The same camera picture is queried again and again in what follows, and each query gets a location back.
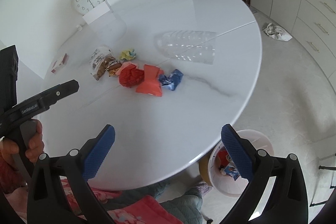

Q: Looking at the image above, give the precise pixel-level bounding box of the green quilted clothing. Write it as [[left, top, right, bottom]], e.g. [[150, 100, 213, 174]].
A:
[[105, 179, 213, 224]]

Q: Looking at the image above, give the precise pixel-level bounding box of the yellow paper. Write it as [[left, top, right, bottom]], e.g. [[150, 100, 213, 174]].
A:
[[119, 48, 138, 60]]

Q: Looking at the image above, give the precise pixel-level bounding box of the beige drawer unit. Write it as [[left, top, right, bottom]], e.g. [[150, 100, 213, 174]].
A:
[[290, 0, 336, 78]]

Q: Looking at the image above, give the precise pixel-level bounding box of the brown snack wrapper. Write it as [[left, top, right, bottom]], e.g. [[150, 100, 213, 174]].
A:
[[93, 56, 117, 81]]

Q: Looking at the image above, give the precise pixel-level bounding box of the patterned snack wrapper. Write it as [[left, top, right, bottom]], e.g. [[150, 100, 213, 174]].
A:
[[106, 61, 124, 77]]

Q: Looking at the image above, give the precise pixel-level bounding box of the brown round object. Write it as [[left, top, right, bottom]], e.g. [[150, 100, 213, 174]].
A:
[[199, 157, 212, 185]]

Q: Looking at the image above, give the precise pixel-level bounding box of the white card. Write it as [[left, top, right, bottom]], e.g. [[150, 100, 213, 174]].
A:
[[82, 1, 113, 25]]

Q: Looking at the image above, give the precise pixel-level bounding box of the clear plastic bottle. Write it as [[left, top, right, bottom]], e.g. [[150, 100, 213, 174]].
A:
[[155, 29, 218, 65]]

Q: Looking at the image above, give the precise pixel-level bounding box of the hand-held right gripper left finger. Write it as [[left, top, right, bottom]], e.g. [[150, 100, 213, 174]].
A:
[[27, 124, 116, 224]]

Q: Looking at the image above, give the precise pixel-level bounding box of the red and white box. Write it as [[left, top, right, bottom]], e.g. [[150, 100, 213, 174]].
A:
[[51, 53, 69, 74]]

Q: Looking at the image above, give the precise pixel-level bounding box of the white waste bin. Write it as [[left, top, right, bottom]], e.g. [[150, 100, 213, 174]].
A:
[[207, 130, 274, 198]]

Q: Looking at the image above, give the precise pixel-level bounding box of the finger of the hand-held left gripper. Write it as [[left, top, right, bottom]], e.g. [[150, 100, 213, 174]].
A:
[[37, 79, 80, 112]]

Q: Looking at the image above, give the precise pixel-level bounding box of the pink floral clothing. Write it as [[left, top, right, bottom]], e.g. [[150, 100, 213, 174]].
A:
[[5, 178, 184, 224]]

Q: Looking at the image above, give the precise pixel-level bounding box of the clear plastic wrapper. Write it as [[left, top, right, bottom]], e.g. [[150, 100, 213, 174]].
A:
[[90, 46, 112, 68]]

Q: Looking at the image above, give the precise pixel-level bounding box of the pink paper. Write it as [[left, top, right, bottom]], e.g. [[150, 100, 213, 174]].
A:
[[117, 61, 139, 76]]

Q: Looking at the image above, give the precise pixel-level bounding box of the person's left hand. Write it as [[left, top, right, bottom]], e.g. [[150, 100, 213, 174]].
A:
[[0, 119, 46, 175]]

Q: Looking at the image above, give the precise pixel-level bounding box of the black metal stand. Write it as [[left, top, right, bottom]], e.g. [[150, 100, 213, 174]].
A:
[[310, 152, 336, 207]]

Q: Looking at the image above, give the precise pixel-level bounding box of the red paper piece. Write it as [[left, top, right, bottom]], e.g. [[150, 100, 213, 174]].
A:
[[217, 149, 230, 169]]

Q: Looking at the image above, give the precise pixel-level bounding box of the blue wrapper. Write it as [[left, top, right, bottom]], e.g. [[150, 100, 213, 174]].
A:
[[158, 69, 184, 91]]

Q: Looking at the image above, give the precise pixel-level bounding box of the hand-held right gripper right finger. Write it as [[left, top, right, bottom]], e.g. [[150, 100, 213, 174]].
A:
[[219, 124, 309, 224]]

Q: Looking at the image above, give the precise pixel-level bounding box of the white crumpled bag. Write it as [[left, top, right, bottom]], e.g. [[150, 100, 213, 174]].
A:
[[262, 23, 293, 42]]

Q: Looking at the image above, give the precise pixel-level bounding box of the orange-red packet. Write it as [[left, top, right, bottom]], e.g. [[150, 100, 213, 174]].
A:
[[135, 64, 164, 97]]

